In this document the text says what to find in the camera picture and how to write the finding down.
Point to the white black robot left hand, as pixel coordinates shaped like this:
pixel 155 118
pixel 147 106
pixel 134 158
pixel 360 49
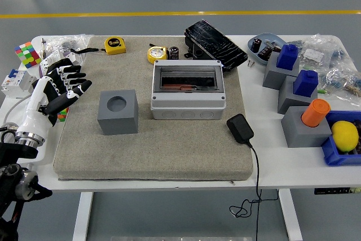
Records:
pixel 36 111

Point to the grey electrical box clear lid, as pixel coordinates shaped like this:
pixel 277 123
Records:
pixel 186 108

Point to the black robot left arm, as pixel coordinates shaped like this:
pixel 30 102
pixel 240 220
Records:
pixel 11 176

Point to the colourful puzzle cube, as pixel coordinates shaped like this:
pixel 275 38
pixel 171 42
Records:
pixel 26 54
pixel 63 115

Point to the white circuit breaker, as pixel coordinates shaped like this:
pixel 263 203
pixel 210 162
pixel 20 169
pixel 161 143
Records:
pixel 14 83

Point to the white labelled package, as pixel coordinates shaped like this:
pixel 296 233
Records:
pixel 52 56

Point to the thin metal screwdriver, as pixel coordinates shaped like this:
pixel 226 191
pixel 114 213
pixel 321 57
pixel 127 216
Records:
pixel 43 47

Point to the clear bag of parts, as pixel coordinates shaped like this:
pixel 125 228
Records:
pixel 76 40

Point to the grey block with round hole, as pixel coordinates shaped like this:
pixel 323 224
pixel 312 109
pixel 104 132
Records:
pixel 118 122

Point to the yellow square tape measure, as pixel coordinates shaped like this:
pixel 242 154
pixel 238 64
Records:
pixel 114 46

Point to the white table leg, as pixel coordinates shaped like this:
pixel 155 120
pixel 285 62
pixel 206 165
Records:
pixel 292 218
pixel 81 215

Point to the yellow round tape measure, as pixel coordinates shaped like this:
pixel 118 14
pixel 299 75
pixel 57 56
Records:
pixel 156 54

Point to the grey-brown mat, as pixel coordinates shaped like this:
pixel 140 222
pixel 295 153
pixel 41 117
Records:
pixel 169 150

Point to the black capacitor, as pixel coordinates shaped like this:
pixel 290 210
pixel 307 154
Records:
pixel 174 53
pixel 264 52
pixel 256 44

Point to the black cracked glossy case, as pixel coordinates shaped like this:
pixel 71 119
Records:
pixel 214 37

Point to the black power adapter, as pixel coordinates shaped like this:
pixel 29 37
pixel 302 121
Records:
pixel 239 128

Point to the small metal screw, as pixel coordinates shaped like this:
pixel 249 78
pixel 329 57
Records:
pixel 248 63
pixel 252 63

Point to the blue-grey oval dish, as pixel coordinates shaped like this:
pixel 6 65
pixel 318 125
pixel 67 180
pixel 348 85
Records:
pixel 269 37

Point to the blue plastic block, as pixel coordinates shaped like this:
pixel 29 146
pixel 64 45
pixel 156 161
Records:
pixel 287 57
pixel 304 83

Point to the small green piece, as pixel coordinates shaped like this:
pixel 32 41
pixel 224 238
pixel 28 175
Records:
pixel 321 91

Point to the clear bag of components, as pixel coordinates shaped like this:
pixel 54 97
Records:
pixel 316 52
pixel 338 80

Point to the blue plastic bin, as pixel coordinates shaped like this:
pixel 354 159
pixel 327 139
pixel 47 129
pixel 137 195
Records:
pixel 332 153

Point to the yellow lemon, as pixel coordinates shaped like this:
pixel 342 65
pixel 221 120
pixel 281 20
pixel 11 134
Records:
pixel 344 135

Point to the black table control panel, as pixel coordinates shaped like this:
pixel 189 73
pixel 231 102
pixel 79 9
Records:
pixel 335 190

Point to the dark grapes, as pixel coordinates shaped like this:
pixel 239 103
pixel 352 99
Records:
pixel 358 125

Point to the white switch module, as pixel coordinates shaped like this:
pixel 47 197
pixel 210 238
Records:
pixel 74 59

